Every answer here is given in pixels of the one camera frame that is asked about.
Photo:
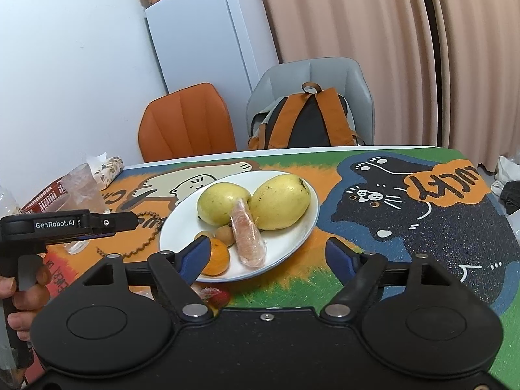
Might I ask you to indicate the orange and black backpack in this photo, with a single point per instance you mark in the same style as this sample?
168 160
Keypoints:
308 122

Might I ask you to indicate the pink curtain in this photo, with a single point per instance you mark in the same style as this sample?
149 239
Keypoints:
345 16
479 48

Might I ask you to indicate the grey chair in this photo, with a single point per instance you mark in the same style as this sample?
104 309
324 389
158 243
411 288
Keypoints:
325 73

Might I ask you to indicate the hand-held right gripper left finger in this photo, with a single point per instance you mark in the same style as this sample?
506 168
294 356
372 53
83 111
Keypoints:
195 258

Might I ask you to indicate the red plastic basket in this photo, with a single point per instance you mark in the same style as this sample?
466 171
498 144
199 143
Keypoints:
44 197

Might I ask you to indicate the yellow mango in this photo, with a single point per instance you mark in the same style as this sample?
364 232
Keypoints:
280 203
215 205

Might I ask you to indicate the white plate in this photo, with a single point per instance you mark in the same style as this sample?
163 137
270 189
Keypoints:
300 227

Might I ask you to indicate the orange chair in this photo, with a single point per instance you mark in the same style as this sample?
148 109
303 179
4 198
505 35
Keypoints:
187 122

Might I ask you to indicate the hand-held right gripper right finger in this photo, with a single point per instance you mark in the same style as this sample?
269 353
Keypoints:
341 260

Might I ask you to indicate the white plastic bag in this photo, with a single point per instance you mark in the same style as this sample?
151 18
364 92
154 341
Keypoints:
505 172

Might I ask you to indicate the small tan round fruit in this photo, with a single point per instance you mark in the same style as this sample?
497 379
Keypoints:
224 233

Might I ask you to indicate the person's left hand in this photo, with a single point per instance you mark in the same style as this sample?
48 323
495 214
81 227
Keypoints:
36 298

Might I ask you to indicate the long plastic-wrapped pink sausage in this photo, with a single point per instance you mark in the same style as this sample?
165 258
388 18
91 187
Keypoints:
248 237

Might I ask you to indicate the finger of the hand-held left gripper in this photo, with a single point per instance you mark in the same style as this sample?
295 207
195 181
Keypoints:
118 222

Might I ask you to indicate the patterned tissue box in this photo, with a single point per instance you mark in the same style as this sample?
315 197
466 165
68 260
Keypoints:
106 168

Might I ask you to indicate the white refrigerator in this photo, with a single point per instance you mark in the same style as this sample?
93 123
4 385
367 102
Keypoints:
203 28

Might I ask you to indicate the colourful cartoon table mat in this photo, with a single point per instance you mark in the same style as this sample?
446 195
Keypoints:
426 227

